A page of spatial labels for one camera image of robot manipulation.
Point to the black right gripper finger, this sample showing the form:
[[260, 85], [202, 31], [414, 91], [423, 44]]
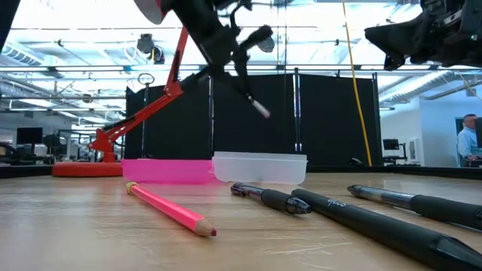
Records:
[[391, 60], [399, 35]]

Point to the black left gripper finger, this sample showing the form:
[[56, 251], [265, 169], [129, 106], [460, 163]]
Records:
[[242, 73], [235, 75]]

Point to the short white marker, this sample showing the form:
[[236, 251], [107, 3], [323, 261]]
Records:
[[260, 108]]

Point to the black pen with clear barrel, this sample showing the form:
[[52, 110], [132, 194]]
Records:
[[278, 199], [433, 207]]

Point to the pink pencil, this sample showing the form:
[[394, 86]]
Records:
[[169, 209]]

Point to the matte black pen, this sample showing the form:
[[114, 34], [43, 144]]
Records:
[[376, 222]]

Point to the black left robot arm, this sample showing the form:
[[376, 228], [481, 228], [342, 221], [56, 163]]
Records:
[[196, 19]]

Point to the clear plastic supply box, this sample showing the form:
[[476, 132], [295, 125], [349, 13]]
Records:
[[260, 169]]

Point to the pink plastic box lid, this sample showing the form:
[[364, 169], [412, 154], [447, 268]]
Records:
[[165, 171]]

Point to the black ceiling device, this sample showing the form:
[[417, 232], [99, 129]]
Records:
[[148, 47]]

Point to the small black monitor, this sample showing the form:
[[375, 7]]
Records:
[[391, 144], [29, 135]]

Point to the black room divider screen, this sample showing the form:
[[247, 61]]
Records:
[[331, 120]]

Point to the person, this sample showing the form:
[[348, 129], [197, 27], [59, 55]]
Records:
[[467, 143]]

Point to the red desk lamp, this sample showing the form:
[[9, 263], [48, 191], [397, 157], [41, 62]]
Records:
[[86, 169]]

